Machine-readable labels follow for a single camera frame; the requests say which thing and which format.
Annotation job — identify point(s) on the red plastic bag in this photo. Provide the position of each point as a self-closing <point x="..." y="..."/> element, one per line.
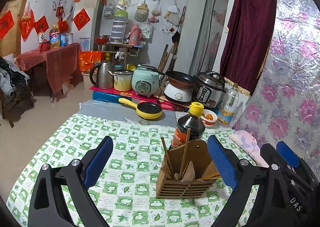
<point x="27" y="23"/>

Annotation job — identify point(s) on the bowl of oranges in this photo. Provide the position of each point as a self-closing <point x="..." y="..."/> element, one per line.
<point x="209" y="118"/>

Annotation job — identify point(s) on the pink folded cloth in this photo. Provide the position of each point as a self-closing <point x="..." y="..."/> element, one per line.
<point x="246" y="143"/>

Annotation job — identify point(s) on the dark soy sauce bottle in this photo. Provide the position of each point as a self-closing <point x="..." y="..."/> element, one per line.
<point x="187" y="126"/>

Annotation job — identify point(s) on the yellow pot with lid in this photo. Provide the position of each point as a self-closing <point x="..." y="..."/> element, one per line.
<point x="122" y="81"/>

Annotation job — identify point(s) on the blue box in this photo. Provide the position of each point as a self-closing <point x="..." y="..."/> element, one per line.
<point x="110" y="96"/>

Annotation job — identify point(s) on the steel electric kettle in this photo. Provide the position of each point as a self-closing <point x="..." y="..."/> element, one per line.
<point x="103" y="75"/>

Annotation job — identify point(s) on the group of wooden chopsticks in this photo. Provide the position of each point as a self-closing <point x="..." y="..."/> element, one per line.
<point x="185" y="151"/>

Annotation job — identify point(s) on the pink board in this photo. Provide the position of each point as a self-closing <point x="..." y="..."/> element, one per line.
<point x="120" y="92"/>

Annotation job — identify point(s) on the wooden side table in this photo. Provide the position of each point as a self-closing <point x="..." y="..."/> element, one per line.
<point x="117" y="47"/>

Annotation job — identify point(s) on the floral mattress cover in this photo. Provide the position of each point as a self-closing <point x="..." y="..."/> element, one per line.
<point x="295" y="79"/>

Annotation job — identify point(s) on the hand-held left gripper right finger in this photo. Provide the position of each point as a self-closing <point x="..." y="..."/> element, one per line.
<point x="222" y="164"/>

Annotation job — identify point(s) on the wooden utensil holder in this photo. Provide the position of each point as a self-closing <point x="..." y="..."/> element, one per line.
<point x="185" y="187"/>

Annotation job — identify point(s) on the cooking oil bottle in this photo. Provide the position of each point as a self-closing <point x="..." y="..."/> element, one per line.
<point x="55" y="38"/>

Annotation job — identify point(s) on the green printed tablecloth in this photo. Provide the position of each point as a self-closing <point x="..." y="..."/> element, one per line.
<point x="125" y="141"/>

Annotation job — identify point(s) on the stacked food carrier green lid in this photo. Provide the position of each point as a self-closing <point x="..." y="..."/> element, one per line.
<point x="119" y="26"/>

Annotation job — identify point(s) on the clear plastic bottle yellow label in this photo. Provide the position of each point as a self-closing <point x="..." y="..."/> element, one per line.
<point x="228" y="106"/>

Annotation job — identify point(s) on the black silver pressure cooker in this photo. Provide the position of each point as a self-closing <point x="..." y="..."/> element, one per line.
<point x="208" y="89"/>

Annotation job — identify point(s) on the wooden chair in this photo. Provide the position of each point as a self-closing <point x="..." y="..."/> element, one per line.
<point x="15" y="104"/>

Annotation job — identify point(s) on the white electric cooker base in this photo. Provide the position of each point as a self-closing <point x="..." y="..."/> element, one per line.
<point x="177" y="94"/>

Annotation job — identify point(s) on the grey curtain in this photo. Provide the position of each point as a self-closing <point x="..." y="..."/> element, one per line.
<point x="207" y="31"/>

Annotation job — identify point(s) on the yellow frying pan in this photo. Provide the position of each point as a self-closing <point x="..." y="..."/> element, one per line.
<point x="148" y="111"/>

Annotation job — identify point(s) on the leaning wooden sticks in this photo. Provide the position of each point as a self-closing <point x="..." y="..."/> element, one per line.
<point x="166" y="58"/>

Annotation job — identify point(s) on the white shopping bag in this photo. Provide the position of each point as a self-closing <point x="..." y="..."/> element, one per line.
<point x="147" y="32"/>

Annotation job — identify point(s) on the red basin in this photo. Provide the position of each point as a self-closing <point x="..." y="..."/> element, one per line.
<point x="102" y="39"/>

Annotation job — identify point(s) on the red diamond paper decoration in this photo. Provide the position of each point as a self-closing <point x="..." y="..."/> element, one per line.
<point x="81" y="19"/>
<point x="41" y="24"/>
<point x="5" y="24"/>

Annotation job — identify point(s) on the red plastic table cover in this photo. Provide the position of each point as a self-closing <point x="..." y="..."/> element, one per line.
<point x="57" y="61"/>

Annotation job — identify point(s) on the cardboard box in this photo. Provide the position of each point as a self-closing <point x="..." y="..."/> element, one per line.
<point x="68" y="86"/>

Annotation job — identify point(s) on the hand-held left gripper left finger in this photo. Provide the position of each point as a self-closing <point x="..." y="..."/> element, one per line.
<point x="97" y="164"/>

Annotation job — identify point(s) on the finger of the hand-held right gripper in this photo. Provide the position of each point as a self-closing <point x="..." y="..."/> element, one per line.
<point x="270" y="154"/>
<point x="287" y="154"/>

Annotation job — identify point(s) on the light green rice cooker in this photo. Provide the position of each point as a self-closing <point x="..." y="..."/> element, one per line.
<point x="146" y="81"/>

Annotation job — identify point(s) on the white refrigerator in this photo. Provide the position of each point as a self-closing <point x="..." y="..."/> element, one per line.
<point x="97" y="21"/>

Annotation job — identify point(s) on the black wok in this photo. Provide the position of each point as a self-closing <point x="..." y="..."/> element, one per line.
<point x="181" y="78"/>

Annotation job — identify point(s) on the pile of dark clothes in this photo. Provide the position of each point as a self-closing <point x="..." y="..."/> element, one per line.
<point x="11" y="74"/>

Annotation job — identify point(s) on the orange gift bag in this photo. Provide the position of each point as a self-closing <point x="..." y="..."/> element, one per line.
<point x="91" y="60"/>

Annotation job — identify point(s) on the pink thermos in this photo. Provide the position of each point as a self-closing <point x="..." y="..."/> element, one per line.
<point x="135" y="35"/>

